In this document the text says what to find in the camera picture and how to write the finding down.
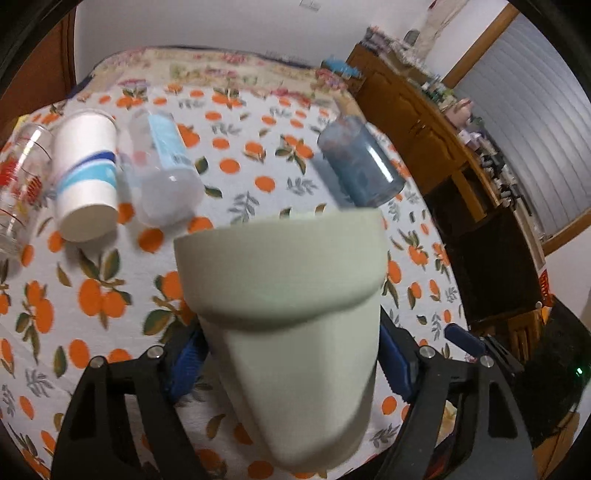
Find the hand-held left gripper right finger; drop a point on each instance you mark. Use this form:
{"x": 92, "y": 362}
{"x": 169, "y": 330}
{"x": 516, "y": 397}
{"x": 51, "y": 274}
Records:
{"x": 395, "y": 365}

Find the blue box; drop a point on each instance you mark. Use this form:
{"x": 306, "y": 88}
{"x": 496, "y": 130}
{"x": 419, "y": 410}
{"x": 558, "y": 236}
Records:
{"x": 339, "y": 69}

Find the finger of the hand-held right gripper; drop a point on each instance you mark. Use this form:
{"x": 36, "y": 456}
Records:
{"x": 462, "y": 339}

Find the blue glass cup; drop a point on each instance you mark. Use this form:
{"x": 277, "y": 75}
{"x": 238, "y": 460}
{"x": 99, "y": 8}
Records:
{"x": 360, "y": 161}

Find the white paper cup blue stripes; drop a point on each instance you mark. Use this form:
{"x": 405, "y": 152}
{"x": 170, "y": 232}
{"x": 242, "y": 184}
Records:
{"x": 85, "y": 177}

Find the translucent plastic cup blue label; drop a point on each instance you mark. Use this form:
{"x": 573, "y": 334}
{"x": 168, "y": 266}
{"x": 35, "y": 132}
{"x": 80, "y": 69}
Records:
{"x": 161, "y": 170}

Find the wooden window frame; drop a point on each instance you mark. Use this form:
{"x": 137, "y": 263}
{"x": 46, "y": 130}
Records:
{"x": 482, "y": 44}

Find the brown wooden door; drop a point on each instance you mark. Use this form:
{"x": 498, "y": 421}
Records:
{"x": 44, "y": 60}

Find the orange fruit print tablecloth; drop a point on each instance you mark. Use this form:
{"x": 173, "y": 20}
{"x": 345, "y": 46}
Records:
{"x": 258, "y": 138}

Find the grey window shutter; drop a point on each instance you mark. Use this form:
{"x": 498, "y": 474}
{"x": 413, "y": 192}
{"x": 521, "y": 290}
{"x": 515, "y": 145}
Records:
{"x": 535, "y": 124}

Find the brown wooden cabinet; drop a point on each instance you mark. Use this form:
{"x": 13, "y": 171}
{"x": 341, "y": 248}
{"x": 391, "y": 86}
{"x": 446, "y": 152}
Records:
{"x": 434, "y": 152}

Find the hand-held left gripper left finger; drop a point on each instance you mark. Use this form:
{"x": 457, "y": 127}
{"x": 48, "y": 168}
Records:
{"x": 187, "y": 365}

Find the pale green cup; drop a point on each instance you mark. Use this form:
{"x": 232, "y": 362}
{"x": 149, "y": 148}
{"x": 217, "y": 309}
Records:
{"x": 286, "y": 300}

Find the clear glass with red print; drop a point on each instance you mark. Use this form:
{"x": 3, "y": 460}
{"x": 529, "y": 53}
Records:
{"x": 21, "y": 184}

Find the pink ceramic pot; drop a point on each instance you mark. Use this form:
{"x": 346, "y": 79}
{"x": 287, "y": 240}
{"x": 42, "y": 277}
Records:
{"x": 458, "y": 112}

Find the clutter of small items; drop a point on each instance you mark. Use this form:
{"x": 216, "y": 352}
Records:
{"x": 489, "y": 152}

